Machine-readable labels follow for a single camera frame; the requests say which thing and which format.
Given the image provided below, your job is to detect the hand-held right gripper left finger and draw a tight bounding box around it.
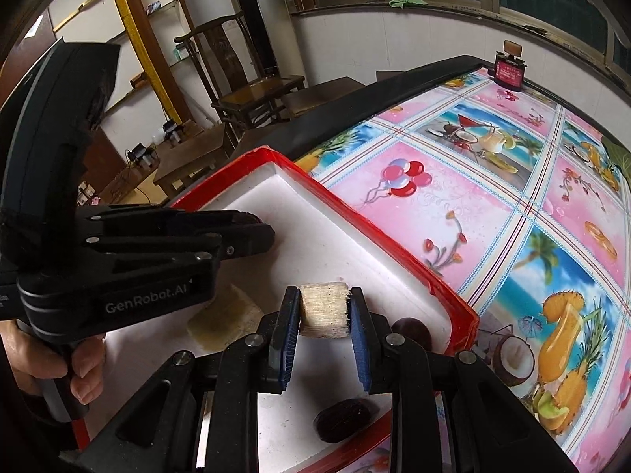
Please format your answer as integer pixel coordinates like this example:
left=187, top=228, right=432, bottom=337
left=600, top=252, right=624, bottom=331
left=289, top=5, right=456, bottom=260
left=86, top=286, right=302, bottom=473

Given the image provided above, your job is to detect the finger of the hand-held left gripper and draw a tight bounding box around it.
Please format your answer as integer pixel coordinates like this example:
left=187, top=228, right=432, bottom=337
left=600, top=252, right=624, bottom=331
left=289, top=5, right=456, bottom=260
left=86, top=224, right=276, bottom=269
left=74, top=208, right=264, bottom=233

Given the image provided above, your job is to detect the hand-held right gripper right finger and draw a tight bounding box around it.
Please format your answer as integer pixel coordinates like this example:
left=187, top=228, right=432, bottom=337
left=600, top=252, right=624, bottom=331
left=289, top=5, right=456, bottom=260
left=347, top=287, right=580, bottom=473

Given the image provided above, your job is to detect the red date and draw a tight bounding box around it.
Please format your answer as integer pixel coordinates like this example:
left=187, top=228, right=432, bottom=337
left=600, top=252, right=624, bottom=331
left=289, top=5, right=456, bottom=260
left=313, top=398, right=373, bottom=443
left=392, top=318, right=435, bottom=350

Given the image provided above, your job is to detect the red-rimmed white foam tray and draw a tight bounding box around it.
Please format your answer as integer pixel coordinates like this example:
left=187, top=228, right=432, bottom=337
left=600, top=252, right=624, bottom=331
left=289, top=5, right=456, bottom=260
left=74, top=147, right=480, bottom=473

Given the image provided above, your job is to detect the person's left hand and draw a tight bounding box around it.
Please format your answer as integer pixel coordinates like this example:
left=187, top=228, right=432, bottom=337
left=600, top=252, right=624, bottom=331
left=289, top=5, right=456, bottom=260
left=0, top=320, right=106, bottom=405

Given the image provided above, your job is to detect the dark wooden chair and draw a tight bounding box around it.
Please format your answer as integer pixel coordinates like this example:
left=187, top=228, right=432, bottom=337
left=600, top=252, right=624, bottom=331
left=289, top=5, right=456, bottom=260
left=175, top=10, right=306, bottom=126

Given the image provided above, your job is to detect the fruit-printed pink tablecloth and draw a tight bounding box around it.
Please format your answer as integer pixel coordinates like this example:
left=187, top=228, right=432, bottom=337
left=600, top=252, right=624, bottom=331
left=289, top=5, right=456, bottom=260
left=296, top=71, right=631, bottom=473

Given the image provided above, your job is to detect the black table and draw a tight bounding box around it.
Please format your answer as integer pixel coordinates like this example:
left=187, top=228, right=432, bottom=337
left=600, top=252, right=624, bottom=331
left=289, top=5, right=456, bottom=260
left=276, top=54, right=631, bottom=473

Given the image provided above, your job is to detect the black tower air conditioner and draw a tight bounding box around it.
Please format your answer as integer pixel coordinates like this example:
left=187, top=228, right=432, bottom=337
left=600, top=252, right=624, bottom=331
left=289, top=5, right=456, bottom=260
left=228, top=0, right=279, bottom=77

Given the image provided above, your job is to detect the small red jar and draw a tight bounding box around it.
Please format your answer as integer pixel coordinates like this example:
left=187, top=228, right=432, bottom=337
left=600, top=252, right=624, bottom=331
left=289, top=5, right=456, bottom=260
left=493, top=39, right=527, bottom=92

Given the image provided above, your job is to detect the yellow wooden post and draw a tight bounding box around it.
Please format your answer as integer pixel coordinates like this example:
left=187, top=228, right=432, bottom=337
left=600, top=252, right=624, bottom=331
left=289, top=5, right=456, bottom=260
left=105, top=0, right=181, bottom=116

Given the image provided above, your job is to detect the white wall shelf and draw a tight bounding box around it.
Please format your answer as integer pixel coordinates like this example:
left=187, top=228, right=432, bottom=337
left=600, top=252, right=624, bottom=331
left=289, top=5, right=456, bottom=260
left=49, top=0, right=190, bottom=109

